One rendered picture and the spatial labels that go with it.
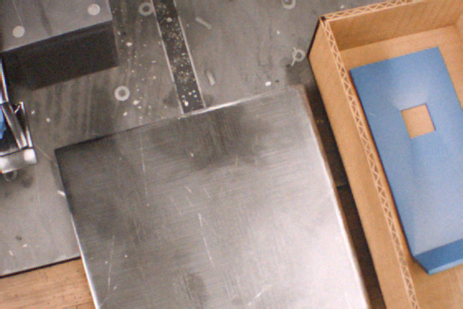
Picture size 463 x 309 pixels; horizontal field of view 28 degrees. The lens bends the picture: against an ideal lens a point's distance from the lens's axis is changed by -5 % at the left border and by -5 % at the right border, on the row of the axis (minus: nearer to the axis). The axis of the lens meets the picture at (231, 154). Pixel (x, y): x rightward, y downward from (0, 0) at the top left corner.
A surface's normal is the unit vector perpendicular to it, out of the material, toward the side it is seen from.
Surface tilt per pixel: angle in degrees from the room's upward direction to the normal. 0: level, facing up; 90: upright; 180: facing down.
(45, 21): 0
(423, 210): 0
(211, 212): 0
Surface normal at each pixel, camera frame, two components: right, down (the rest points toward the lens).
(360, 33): 0.28, 0.93
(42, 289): 0.04, -0.25
